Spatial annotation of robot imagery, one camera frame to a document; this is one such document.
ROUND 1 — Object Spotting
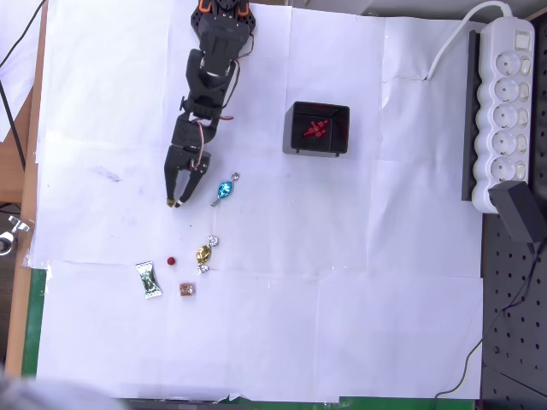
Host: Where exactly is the black box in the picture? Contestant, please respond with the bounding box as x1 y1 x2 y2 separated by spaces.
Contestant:
281 100 351 158

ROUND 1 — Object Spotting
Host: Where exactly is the blue foil wrapped candy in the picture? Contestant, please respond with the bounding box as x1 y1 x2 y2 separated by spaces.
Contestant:
209 172 241 209

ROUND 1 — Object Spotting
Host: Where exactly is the gold foil wrapped candy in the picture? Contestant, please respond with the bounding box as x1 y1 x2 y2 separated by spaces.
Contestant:
195 234 221 275

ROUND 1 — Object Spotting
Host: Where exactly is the green snack packet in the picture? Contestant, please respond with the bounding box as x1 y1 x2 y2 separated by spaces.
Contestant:
135 261 163 302

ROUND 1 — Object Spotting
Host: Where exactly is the white paper table cover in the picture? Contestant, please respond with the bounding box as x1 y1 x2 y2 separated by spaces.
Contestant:
27 0 485 403

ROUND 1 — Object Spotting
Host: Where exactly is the metal clamp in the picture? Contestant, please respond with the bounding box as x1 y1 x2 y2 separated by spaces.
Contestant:
0 215 32 257

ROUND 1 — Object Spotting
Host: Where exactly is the blurred grey object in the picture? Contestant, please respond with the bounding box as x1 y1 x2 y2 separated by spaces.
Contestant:
0 362 129 410

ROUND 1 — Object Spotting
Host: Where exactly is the black tray under strip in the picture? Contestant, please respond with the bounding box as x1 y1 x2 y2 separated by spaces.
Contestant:
460 29 482 202

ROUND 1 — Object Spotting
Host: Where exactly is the white power strip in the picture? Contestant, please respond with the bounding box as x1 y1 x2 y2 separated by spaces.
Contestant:
471 16 536 214

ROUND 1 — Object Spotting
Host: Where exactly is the black power adapter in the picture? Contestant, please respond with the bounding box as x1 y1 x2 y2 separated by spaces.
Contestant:
488 180 546 244

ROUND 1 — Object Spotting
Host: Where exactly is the black pegboard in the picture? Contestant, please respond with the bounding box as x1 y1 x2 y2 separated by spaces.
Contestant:
479 8 547 405

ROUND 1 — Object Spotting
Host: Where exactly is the black desk cable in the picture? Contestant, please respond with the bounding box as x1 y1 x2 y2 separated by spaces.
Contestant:
0 79 26 166
0 0 47 69

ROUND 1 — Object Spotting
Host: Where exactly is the white power cable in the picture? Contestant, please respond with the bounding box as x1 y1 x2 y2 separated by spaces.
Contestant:
425 0 514 82

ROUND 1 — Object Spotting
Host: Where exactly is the thin black adapter cable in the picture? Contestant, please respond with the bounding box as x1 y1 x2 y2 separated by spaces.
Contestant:
433 241 547 401

